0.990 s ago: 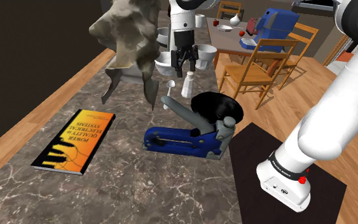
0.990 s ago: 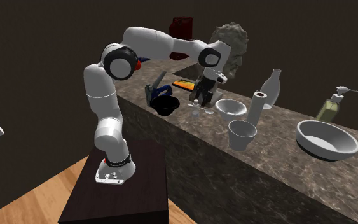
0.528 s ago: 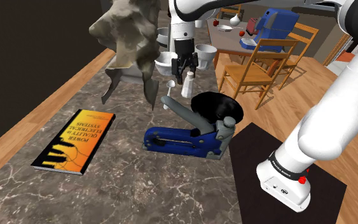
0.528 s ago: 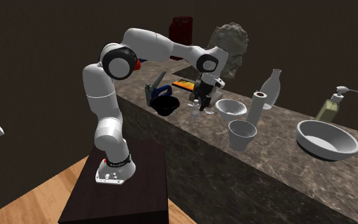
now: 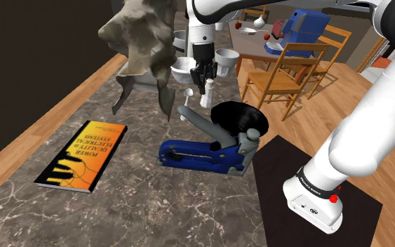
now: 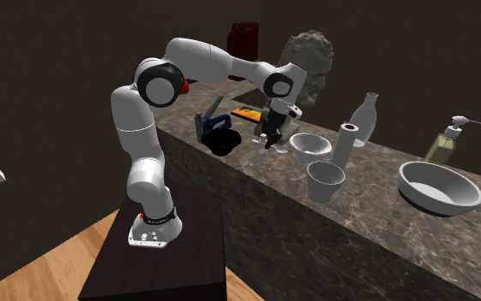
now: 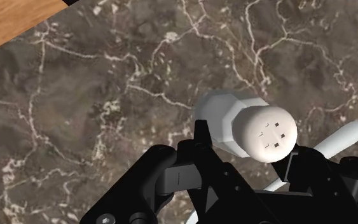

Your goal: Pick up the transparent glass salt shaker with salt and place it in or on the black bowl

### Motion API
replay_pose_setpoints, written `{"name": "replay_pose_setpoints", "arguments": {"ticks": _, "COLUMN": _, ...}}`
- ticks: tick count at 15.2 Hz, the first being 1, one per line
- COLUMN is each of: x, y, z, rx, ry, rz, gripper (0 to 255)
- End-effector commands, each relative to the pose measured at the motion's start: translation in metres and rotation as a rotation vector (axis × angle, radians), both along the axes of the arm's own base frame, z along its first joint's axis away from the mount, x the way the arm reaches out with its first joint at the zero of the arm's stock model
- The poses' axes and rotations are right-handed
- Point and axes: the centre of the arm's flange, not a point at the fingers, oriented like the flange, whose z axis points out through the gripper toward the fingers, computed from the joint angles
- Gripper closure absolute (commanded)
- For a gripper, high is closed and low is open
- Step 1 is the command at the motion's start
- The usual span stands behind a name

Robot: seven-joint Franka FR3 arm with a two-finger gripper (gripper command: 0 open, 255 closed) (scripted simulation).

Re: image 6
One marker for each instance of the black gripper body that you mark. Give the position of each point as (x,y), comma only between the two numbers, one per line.
(274,123)

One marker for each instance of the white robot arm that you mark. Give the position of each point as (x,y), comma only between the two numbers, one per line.
(140,137)

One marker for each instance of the small clear bottle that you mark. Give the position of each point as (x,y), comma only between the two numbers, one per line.
(263,146)

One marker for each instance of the orange and black tablet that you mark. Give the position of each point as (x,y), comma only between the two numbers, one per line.
(248,113)

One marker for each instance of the small white bowl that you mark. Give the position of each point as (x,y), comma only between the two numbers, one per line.
(310,146)

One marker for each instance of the black bowl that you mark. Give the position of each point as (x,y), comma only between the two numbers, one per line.
(222,141)

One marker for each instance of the blue and grey stapler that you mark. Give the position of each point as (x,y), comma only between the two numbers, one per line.
(215,121)

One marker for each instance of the grey stone bust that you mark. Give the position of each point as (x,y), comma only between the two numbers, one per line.
(313,62)

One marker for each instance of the white paper towel roll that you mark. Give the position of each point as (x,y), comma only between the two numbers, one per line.
(344,146)

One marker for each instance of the white cup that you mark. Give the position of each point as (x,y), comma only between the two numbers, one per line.
(324,181)

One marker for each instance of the dark red canister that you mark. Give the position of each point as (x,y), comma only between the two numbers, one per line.
(244,39)

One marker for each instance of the white bottle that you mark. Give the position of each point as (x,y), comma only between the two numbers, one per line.
(365,119)

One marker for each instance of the small red object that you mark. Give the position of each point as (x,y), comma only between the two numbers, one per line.
(185,87)

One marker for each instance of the green soap dispenser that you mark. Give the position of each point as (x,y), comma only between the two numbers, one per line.
(442,146)

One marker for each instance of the dark robot stand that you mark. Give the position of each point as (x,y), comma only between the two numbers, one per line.
(169,258)

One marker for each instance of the large white bowl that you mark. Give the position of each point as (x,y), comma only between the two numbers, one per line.
(438,188)

